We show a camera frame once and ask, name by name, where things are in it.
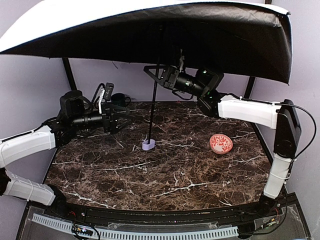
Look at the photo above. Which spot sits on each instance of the grey slotted cable duct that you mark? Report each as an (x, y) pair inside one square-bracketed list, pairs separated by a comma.
[(118, 231)]

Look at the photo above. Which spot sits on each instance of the small circuit board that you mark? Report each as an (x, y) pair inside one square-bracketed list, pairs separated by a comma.
[(81, 231)]

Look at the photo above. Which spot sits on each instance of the red patterned ceramic bowl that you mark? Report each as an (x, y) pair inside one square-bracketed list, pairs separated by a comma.
[(220, 144)]

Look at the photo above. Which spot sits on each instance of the dark green mug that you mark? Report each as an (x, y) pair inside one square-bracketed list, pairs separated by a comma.
[(120, 99)]

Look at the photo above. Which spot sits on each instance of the black frame post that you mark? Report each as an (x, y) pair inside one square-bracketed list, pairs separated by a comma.
[(69, 73), (249, 87)]

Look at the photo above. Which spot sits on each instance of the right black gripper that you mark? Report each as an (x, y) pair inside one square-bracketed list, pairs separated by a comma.
[(166, 78)]

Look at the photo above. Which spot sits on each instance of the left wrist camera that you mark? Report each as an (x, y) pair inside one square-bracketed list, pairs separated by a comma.
[(104, 96)]

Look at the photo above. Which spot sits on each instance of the left black frame post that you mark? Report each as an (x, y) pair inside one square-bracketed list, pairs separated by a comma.
[(69, 73)]

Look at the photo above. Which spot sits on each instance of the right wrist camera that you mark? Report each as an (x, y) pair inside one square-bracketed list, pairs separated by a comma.
[(181, 64)]

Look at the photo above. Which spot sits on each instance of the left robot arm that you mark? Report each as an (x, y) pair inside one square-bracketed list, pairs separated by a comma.
[(76, 113)]

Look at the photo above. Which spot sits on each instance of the black front rail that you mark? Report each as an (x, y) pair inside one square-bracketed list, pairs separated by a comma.
[(103, 216)]

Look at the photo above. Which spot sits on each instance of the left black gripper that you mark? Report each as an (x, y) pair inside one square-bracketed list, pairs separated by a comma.
[(108, 120)]

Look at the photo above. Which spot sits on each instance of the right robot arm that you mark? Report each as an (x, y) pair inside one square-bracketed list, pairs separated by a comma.
[(279, 116)]

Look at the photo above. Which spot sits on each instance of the lavender folding umbrella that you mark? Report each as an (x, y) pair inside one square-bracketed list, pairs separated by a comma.
[(232, 37)]

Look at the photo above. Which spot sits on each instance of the right black frame post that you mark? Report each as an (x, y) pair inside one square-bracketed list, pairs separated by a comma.
[(249, 87)]

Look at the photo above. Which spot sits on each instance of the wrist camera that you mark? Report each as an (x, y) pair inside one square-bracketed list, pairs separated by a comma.
[(104, 96), (181, 64)]

